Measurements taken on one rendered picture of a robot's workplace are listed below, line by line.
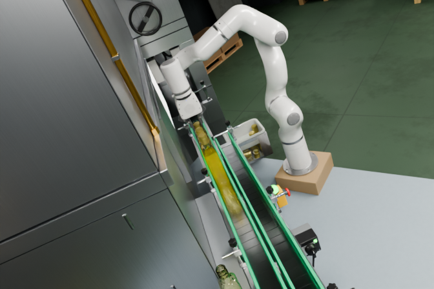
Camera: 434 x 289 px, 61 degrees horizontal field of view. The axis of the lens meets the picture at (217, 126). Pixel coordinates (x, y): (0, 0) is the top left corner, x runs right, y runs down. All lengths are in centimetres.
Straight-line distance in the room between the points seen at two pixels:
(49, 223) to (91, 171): 20
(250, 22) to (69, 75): 86
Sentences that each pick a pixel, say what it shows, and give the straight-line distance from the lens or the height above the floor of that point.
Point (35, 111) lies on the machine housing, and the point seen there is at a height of 186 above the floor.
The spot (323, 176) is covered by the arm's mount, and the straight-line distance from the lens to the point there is 199.
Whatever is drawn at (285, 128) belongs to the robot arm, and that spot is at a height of 116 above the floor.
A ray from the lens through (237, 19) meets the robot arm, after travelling 154.
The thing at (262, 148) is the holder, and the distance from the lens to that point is 210.
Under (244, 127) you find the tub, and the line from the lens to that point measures 218.
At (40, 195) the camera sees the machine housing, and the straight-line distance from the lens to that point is 109.
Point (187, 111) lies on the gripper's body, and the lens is 162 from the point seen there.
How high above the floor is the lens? 212
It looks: 30 degrees down
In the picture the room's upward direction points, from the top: 23 degrees counter-clockwise
